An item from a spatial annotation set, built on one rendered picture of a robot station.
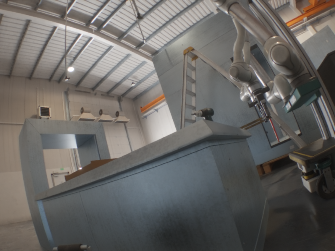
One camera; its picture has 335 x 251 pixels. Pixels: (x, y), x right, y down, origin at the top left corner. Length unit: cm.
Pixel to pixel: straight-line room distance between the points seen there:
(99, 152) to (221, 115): 215
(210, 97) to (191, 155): 293
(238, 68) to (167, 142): 71
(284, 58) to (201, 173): 70
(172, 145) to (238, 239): 39
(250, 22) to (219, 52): 254
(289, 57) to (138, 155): 85
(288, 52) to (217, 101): 259
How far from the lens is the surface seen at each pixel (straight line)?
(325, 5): 1436
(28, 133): 236
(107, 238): 108
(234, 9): 131
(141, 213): 81
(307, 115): 325
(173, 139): 60
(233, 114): 333
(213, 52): 376
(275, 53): 102
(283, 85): 168
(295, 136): 246
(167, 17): 1054
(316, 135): 326
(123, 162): 74
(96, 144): 271
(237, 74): 115
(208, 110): 130
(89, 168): 105
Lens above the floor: 52
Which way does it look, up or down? 15 degrees up
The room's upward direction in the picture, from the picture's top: 18 degrees counter-clockwise
